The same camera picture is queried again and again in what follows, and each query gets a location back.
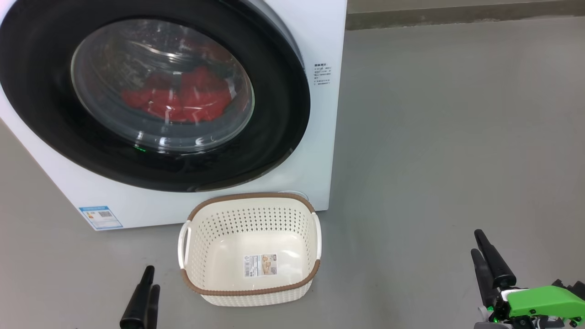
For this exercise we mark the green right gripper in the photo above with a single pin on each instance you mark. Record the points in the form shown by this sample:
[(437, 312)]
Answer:
[(544, 301)]

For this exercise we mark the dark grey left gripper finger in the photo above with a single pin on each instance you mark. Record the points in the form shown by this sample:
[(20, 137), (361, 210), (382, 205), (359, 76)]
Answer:
[(153, 306), (137, 306)]

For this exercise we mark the red and white garment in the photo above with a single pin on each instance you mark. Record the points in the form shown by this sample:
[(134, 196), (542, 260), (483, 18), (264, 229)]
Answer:
[(192, 98)]

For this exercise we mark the printed paper product label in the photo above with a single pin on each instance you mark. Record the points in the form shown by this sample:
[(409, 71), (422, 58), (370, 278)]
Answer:
[(260, 265)]

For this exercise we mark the cream basket with brown rim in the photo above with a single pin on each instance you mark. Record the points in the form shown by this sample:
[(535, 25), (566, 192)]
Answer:
[(256, 242)]

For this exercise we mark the white front-load washing machine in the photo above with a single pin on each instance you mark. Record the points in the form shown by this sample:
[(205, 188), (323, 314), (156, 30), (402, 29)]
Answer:
[(320, 137)]

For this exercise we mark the blue energy label sticker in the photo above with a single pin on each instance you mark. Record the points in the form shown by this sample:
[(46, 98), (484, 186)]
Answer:
[(100, 217)]

